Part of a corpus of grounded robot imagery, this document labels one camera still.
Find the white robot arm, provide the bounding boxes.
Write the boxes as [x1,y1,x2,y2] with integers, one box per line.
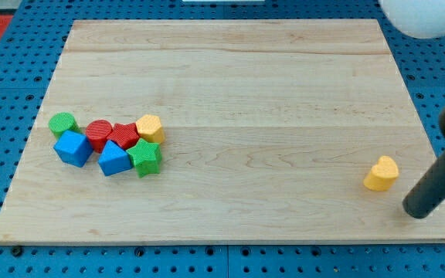
[379,0,445,39]

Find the blue cube block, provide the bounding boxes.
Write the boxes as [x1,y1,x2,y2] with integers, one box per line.
[53,131,93,168]

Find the light wooden board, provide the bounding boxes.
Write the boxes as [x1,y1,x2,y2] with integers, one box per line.
[0,19,445,246]

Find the yellow hexagon block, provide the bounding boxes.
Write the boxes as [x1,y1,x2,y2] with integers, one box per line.
[135,114,165,144]

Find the green star block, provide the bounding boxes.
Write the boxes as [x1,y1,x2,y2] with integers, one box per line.
[126,139,162,178]

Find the red star block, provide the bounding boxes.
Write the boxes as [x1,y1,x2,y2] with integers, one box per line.
[107,123,140,151]

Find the blue triangular prism block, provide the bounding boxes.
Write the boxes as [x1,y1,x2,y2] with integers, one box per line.
[98,141,132,176]

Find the red cylinder block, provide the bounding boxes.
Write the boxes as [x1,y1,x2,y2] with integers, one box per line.
[85,119,113,153]

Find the yellow heart block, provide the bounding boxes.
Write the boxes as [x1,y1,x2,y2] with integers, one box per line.
[363,156,399,192]

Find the green cylinder block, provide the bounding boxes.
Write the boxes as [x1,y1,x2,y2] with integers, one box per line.
[48,112,81,139]

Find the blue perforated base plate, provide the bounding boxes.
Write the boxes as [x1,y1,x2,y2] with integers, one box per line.
[0,0,445,277]

